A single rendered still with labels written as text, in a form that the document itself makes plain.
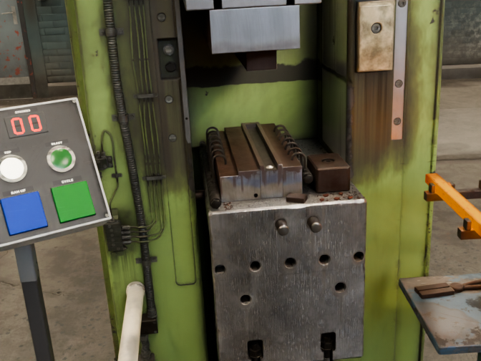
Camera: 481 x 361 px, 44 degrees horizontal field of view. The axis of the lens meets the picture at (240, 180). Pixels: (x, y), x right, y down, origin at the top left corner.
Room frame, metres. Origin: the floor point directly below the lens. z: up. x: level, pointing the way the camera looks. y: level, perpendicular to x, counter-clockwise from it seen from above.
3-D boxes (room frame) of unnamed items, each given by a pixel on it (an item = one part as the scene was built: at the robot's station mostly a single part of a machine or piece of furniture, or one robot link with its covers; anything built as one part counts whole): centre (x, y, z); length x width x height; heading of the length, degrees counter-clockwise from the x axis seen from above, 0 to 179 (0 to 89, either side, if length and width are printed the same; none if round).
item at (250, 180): (1.57, -0.03, 0.96); 0.42 x 0.20 x 0.09; 5
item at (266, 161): (1.57, -0.06, 0.99); 0.42 x 0.05 x 0.01; 5
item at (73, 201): (1.17, 0.35, 1.01); 0.07 x 0.05 x 0.07; 120
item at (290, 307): (1.59, -0.09, 0.69); 0.56 x 0.38 x 0.45; 5
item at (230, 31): (1.57, -0.03, 1.32); 0.42 x 0.20 x 0.10; 5
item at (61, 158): (1.21, 0.37, 1.09); 0.05 x 0.03 x 0.04; 95
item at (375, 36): (1.52, -0.35, 1.27); 0.09 x 0.02 x 0.17; 95
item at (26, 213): (1.12, 0.44, 1.01); 0.07 x 0.05 x 0.07; 120
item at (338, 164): (1.44, -0.22, 0.95); 0.12 x 0.08 x 0.06; 5
